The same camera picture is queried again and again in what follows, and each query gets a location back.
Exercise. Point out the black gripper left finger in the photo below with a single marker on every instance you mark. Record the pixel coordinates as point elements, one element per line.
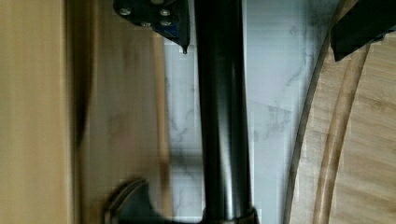
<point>168,18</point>

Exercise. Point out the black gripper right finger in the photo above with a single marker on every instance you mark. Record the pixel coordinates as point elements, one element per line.
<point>365,22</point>

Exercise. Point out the wooden drawer box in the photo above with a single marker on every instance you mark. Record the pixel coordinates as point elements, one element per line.
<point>82,111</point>

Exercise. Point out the wooden cutting board under robot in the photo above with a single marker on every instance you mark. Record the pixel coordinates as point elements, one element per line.
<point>343,165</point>

